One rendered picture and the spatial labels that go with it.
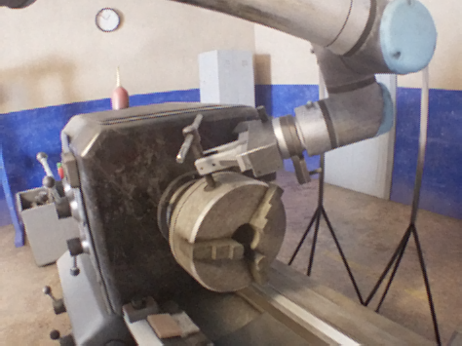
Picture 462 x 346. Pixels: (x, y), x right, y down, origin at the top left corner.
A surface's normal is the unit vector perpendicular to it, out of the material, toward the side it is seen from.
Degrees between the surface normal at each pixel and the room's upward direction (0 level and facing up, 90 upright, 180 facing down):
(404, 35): 91
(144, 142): 90
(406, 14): 91
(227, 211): 90
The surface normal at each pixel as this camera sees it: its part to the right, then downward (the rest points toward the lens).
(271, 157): -0.09, 0.47
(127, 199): 0.58, 0.18
